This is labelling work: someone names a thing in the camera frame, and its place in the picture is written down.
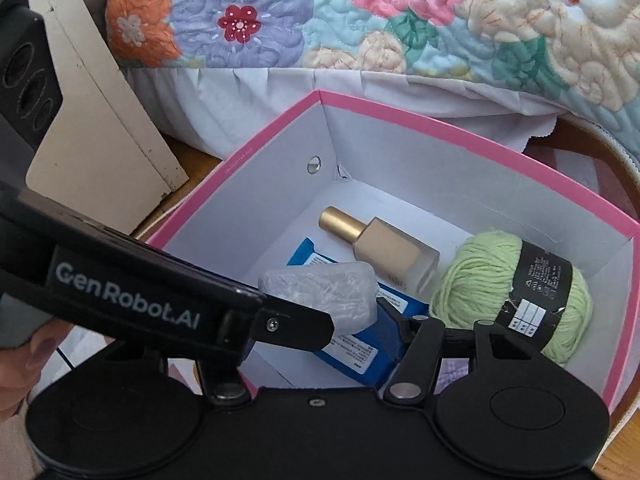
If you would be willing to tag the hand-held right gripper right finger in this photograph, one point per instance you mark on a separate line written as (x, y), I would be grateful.
(387, 325)

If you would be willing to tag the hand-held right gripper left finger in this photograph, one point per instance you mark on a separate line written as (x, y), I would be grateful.
(220, 377)

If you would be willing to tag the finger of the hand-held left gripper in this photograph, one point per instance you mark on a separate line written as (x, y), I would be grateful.
(295, 325)

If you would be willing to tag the white tissue packet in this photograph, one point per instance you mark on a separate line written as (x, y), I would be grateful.
(320, 290)

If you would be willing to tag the blue wipes packet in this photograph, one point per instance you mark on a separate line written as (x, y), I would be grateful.
(350, 357)

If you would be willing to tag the gold cap foundation bottle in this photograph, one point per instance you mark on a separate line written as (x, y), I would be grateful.
(395, 250)

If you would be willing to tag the pink cardboard box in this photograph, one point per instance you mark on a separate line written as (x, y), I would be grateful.
(400, 160)

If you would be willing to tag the person's left hand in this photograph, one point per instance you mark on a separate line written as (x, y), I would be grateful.
(25, 375)

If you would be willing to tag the green yarn ball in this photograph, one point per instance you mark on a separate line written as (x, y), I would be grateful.
(465, 280)

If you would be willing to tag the cream cabinet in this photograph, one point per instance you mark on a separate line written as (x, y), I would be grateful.
(100, 150)

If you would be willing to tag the white bed skirt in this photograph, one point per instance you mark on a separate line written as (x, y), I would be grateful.
(250, 105)

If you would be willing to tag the floral quilt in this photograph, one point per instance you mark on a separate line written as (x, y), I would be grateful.
(350, 10)

